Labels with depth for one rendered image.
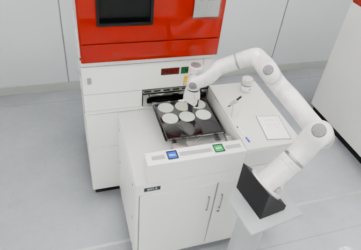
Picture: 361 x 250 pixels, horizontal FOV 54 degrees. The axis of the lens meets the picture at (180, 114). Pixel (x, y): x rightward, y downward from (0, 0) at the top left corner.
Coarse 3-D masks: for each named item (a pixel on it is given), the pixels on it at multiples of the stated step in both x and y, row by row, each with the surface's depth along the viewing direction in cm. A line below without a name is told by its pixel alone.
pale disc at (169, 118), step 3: (165, 114) 219; (168, 114) 219; (171, 114) 219; (174, 114) 220; (162, 117) 216; (165, 117) 216; (168, 117) 217; (171, 117) 217; (174, 117) 217; (177, 117) 217; (165, 120) 214; (168, 120) 215; (171, 120) 215; (174, 120) 215; (177, 120) 215
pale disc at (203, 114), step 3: (198, 111) 224; (201, 111) 225; (204, 111) 225; (207, 111) 225; (198, 114) 222; (201, 114) 222; (204, 114) 222; (207, 114) 223; (210, 114) 223; (198, 117) 219; (201, 117) 220; (204, 117) 220; (207, 117) 220
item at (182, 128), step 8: (160, 112) 220; (176, 112) 221; (192, 112) 223; (160, 120) 214; (200, 120) 217; (208, 120) 218; (216, 120) 219; (168, 128) 209; (176, 128) 210; (184, 128) 210; (192, 128) 211; (200, 128) 212; (208, 128) 212; (216, 128) 213; (168, 136) 203; (176, 136) 204; (184, 136) 205
